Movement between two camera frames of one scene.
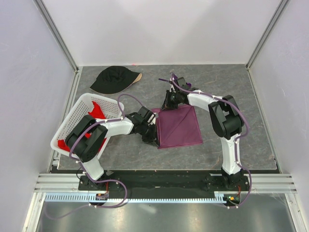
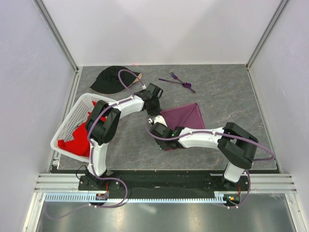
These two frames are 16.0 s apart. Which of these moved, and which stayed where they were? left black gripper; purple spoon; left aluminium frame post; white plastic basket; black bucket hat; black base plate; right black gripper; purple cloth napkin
Moved: purple cloth napkin; right black gripper; left black gripper
Stayed: purple spoon; left aluminium frame post; black base plate; white plastic basket; black bucket hat
